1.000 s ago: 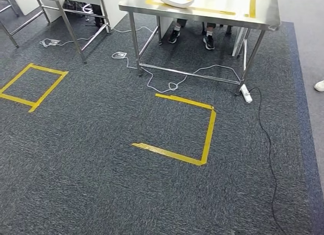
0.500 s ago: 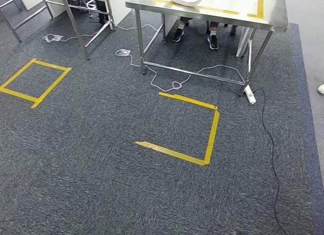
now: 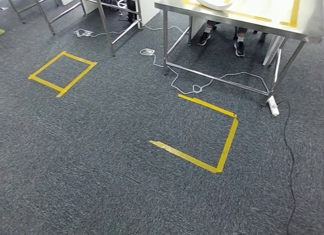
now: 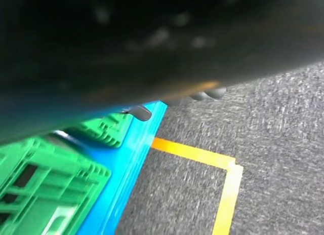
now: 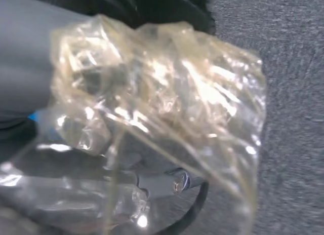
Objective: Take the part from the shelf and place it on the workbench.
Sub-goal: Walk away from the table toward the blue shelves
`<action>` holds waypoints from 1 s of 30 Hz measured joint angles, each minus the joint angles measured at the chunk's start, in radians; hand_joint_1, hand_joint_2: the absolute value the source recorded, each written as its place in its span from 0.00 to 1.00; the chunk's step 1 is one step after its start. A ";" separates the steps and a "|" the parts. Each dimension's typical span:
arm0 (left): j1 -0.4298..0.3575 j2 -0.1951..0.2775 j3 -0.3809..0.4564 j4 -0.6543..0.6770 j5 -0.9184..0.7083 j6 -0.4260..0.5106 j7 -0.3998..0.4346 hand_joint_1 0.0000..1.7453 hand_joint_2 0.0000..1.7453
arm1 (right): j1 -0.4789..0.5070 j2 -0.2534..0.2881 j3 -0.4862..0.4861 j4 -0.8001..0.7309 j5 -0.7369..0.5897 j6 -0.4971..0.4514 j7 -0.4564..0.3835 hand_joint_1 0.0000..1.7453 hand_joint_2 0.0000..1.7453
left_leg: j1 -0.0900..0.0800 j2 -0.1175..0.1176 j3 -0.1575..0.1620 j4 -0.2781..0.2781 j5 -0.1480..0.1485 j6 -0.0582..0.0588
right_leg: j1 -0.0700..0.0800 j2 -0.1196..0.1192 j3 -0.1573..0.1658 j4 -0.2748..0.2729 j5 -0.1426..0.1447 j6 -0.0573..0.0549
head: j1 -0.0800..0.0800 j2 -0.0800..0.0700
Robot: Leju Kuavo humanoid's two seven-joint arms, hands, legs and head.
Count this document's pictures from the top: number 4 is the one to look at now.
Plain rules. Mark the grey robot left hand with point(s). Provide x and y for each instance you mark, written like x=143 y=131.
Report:
x=126 y=42

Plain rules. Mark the blue metal shelf rack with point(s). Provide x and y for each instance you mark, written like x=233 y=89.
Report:
x=126 y=166

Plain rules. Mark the green plastic crate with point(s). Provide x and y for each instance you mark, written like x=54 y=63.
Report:
x=109 y=129
x=38 y=186

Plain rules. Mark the yellow floor tape square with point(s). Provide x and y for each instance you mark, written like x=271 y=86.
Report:
x=227 y=193

